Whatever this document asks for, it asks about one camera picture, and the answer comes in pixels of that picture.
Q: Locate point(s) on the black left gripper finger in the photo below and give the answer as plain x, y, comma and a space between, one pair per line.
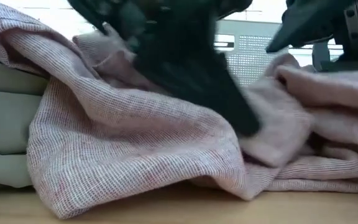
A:
197, 84

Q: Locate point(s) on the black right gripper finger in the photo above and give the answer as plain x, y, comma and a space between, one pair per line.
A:
309, 28

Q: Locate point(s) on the beige garment with black band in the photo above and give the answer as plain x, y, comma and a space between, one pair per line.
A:
5, 124

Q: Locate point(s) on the white plastic laundry basket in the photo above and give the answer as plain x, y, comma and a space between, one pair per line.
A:
253, 62

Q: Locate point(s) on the pink woven garment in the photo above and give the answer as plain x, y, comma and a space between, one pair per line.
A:
120, 140

